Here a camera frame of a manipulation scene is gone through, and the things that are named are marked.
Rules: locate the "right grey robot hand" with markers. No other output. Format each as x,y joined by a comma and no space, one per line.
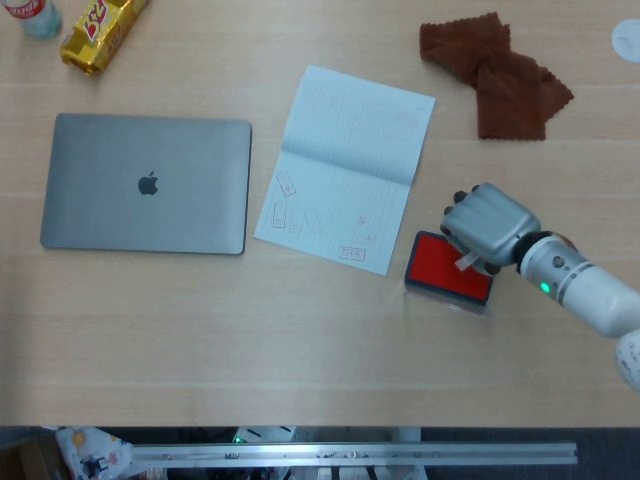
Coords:
490,225

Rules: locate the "red and white stamp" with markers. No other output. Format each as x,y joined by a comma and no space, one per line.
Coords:
466,261

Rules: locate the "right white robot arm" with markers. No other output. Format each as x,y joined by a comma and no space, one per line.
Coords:
590,290

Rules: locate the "open lined paper notebook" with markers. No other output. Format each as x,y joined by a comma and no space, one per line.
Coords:
345,165

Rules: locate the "red ink pad with lid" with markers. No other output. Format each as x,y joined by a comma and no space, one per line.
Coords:
435,270

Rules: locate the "brown microfibre cloth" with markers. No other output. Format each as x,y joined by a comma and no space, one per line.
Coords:
505,85

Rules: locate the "grey closed laptop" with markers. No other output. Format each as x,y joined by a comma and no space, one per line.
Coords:
145,210

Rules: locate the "gold foil snack packet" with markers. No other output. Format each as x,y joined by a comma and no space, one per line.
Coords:
100,35

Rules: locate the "white printed plastic bag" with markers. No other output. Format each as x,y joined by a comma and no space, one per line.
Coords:
90,450

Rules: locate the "clear plastic bottle red label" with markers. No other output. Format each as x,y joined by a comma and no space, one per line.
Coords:
40,17

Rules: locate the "brown cardboard box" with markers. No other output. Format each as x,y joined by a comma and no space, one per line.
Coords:
25,457

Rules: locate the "aluminium profile rail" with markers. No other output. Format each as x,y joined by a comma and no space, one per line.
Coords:
350,454

